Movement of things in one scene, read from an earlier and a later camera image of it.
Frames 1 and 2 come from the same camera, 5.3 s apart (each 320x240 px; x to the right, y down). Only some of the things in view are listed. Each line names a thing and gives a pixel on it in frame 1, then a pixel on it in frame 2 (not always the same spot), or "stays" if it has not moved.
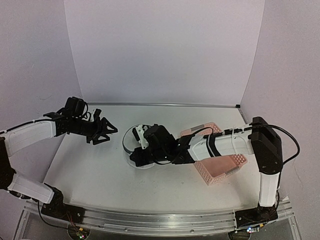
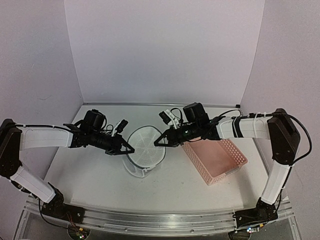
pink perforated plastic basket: (212, 169) stays
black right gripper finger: (141, 159) → (174, 143)
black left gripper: (97, 129) → (115, 148)
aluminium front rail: (158, 222) stays
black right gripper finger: (141, 156) → (170, 134)
